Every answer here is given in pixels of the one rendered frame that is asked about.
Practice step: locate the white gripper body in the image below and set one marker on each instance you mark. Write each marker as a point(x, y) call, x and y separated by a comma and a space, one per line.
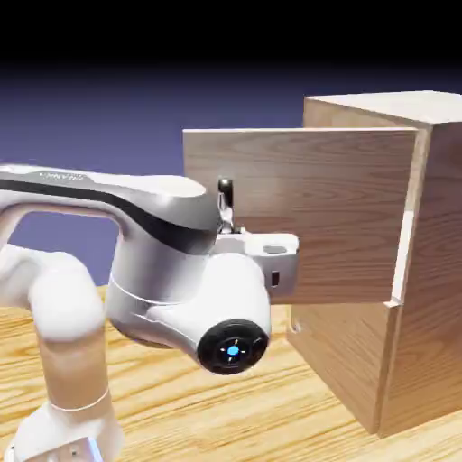
point(283, 265)

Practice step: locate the light wood cabinet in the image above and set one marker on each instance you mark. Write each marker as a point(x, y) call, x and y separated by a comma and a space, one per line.
point(433, 252)

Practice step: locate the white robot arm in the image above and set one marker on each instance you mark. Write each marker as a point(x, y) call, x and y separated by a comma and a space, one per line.
point(151, 260)

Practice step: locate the large wood cabinet door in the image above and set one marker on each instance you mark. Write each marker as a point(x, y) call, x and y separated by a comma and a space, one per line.
point(325, 198)

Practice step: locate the small wood cabinet door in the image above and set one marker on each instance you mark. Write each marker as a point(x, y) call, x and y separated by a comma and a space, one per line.
point(343, 361)

